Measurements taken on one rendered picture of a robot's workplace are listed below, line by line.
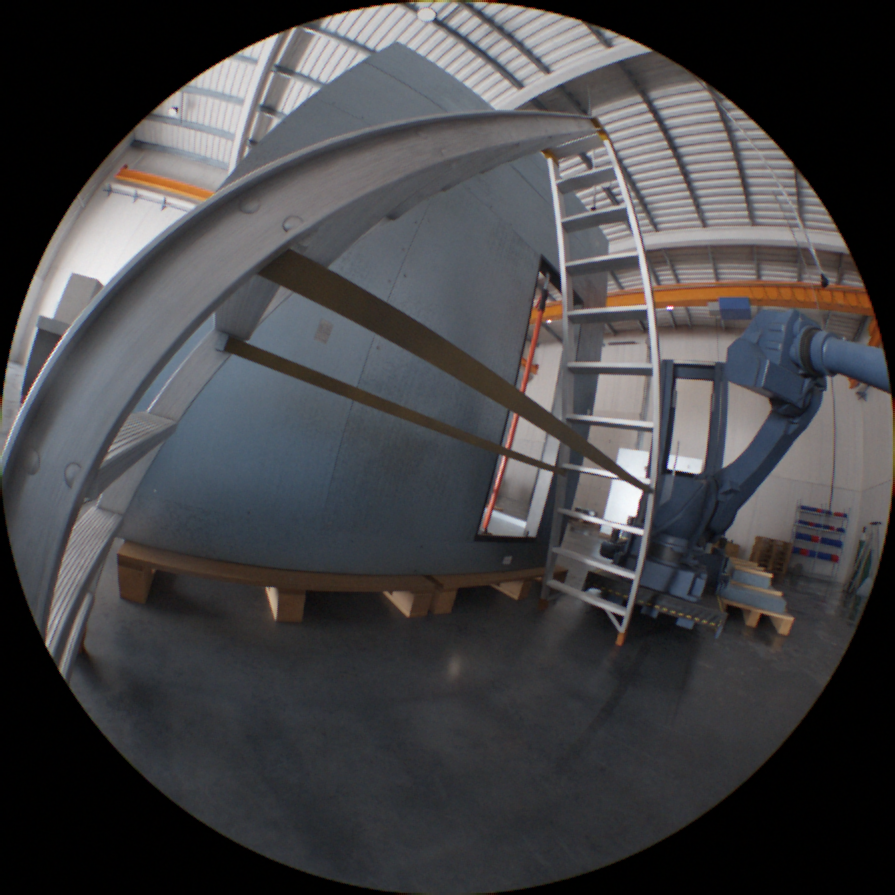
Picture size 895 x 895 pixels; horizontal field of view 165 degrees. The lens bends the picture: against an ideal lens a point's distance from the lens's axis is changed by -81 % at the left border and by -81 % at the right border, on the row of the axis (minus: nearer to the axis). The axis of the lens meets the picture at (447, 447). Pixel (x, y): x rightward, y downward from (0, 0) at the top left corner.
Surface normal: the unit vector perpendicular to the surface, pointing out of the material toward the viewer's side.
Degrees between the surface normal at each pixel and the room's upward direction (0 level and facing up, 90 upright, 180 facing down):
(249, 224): 88
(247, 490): 90
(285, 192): 88
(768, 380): 120
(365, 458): 90
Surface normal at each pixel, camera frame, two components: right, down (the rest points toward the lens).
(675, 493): -0.24, -0.12
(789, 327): -0.34, 0.37
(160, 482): 0.61, 0.12
